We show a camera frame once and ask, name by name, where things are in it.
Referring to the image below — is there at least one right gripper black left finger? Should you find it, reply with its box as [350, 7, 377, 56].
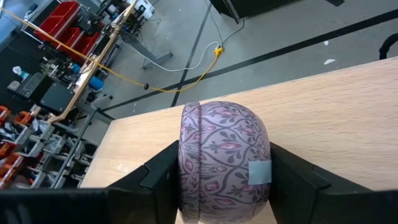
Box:
[106, 140, 180, 224]

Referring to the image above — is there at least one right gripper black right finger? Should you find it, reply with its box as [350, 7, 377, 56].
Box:
[269, 142, 398, 224]

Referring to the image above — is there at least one purple floral round tin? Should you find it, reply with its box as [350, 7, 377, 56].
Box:
[177, 101, 273, 224]

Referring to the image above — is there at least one wooden shelf with black legs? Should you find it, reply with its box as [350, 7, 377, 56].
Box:
[80, 57, 398, 224]

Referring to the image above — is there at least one grey parts bin rack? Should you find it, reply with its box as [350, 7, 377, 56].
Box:
[0, 104, 97, 190]

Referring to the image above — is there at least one blue cylindrical object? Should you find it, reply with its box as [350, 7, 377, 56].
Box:
[88, 76, 105, 91]

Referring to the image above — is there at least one black square box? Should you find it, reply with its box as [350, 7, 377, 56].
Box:
[39, 82, 75, 113]

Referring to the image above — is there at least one grey metal table leg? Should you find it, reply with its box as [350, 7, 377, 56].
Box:
[121, 30, 174, 70]

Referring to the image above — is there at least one red plastic storage bin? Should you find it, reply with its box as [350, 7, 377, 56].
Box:
[33, 0, 81, 42]
[51, 26, 90, 54]
[67, 30, 105, 65]

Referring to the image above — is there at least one long wooden workbench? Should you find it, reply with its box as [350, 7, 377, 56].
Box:
[46, 0, 139, 124]

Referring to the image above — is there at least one white electronic device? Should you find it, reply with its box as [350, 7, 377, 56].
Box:
[132, 0, 156, 19]

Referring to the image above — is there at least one white floor cable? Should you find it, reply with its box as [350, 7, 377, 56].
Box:
[123, 40, 220, 72]

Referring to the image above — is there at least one yellow cable with yellow plug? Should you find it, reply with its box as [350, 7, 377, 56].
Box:
[0, 6, 225, 93]

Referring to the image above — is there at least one black looped thick cable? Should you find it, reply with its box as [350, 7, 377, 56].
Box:
[378, 32, 398, 60]

